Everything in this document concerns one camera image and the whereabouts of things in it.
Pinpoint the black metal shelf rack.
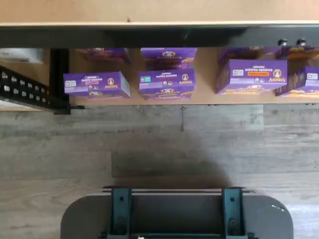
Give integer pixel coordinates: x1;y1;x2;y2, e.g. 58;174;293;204
0;23;319;116

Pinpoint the wooden shelf board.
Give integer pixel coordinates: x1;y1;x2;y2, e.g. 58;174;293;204
0;0;319;27
69;47;319;106

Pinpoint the gray base with teal brackets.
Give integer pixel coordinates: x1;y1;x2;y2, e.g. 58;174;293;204
60;185;294;239

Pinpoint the purple Annie's snack box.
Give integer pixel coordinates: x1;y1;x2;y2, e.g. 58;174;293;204
76;47;132;65
63;71;131;99
138;68;196;101
140;47;198;71

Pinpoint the black perforated shelf bracket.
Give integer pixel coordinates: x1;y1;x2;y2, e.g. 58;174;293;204
0;64;72;116

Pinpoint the purple Annie's box orange label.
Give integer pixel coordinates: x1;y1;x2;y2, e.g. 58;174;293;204
215;59;288;96
274;65;319;98
217;46;283;66
275;45;319;61

